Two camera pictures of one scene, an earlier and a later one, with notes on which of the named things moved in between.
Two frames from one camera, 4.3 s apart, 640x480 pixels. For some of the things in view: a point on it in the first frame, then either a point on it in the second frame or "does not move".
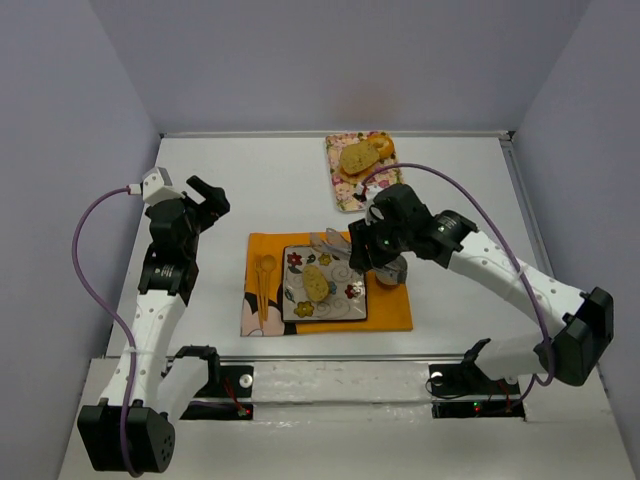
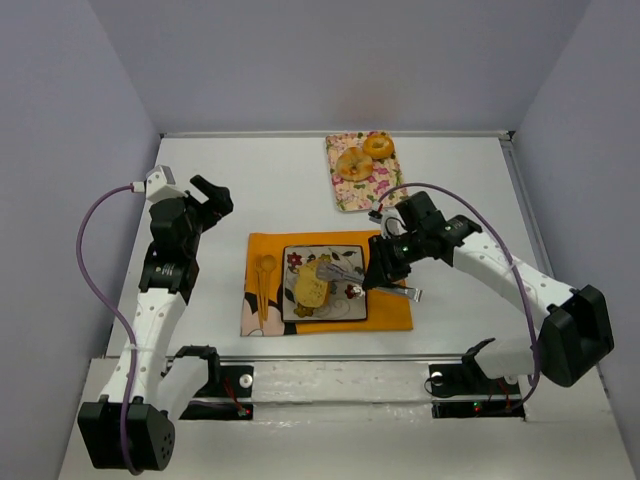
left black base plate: [236, 381] does not move
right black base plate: [469, 379] does not move
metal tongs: [332, 241] → [331, 270]
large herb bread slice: [356, 157] → [311, 291]
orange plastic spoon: [269, 263] does not move
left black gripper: [201, 208] does not move
